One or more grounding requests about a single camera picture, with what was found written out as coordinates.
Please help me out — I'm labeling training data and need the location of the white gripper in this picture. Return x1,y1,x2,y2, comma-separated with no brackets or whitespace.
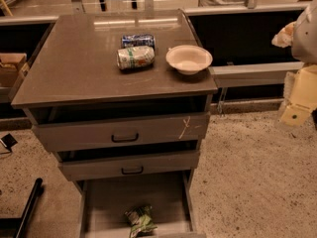
278,64,317,126

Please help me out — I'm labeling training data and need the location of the green jalapeno chip bag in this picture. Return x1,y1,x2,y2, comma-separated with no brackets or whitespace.
125,205,157,238

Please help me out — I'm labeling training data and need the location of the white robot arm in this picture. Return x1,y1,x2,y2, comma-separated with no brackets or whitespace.
271,0,317,128

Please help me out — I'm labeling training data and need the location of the grey top drawer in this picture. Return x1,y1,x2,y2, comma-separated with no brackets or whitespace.
32,112,210,152

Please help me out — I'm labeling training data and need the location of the grey drawer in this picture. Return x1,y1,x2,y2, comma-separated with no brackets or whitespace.
59,150,200,181
79,172,206,238
32,112,210,152

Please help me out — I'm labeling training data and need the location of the grey drawer cabinet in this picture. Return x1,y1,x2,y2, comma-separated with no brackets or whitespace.
12,10,216,233

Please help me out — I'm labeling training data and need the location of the grey bottom drawer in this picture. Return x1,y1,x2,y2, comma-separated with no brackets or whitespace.
79,172,206,238

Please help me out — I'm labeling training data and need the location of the grey middle drawer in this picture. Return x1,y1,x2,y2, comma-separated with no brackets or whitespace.
59,150,200,181

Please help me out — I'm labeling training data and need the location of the grey metal railing right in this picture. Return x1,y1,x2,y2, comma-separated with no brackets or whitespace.
184,4,306,113

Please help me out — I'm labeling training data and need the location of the white paper bowl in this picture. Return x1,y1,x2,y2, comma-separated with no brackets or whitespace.
165,45,213,75

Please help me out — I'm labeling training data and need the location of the green white soda can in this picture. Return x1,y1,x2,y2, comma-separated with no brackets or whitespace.
117,46,155,70

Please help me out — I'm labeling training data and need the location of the blue soda can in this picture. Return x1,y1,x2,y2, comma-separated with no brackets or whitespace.
121,34,156,48

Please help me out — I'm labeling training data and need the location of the small black floor device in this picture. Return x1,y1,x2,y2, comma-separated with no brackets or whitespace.
0,134,17,154

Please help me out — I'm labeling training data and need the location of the cardboard box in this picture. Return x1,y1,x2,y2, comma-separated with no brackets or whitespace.
0,53,30,87

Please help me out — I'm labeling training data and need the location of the black floor stand bar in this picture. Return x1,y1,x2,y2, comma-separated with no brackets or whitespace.
0,178,44,238

